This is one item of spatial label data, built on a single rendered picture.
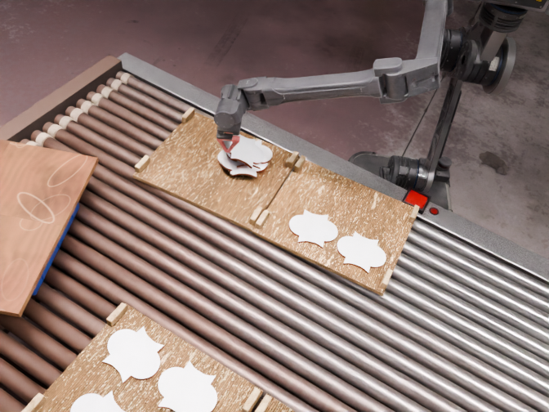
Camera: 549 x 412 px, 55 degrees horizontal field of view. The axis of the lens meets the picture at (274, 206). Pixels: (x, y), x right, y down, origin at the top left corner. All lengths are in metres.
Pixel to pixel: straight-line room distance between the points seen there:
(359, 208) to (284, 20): 2.74
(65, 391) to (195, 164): 0.76
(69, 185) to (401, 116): 2.48
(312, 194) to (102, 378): 0.80
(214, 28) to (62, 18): 1.04
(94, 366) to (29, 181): 0.53
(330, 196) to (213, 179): 0.37
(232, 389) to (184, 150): 0.79
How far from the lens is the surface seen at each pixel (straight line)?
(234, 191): 1.62
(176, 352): 1.34
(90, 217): 1.60
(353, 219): 1.62
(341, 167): 1.79
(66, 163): 1.58
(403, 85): 1.36
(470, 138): 3.62
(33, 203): 1.51
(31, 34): 4.01
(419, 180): 2.65
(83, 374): 1.35
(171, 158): 1.71
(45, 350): 1.42
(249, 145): 1.67
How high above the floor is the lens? 2.16
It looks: 50 degrees down
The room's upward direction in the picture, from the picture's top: 11 degrees clockwise
